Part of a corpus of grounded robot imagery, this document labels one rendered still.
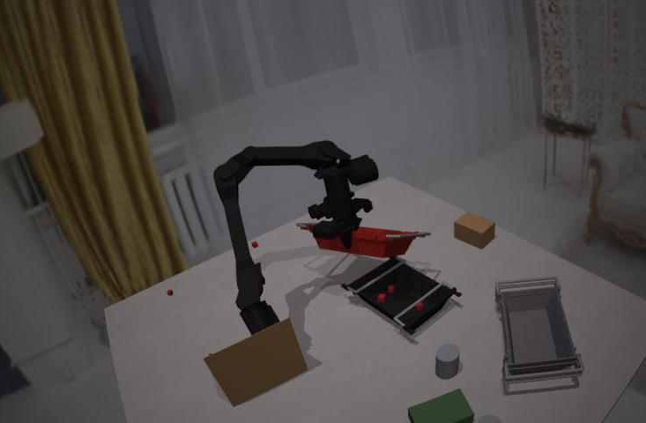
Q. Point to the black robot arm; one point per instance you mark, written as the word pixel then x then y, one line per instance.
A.
pixel 321 156

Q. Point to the grey cylinder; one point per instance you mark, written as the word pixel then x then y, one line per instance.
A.
pixel 489 419
pixel 447 358

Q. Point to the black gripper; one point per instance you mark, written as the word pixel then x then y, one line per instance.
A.
pixel 343 211

